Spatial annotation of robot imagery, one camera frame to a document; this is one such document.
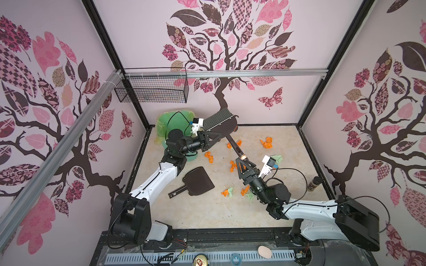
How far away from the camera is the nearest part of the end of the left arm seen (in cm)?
65

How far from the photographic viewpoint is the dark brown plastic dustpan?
90 centimetres

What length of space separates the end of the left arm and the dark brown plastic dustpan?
1.05 ft
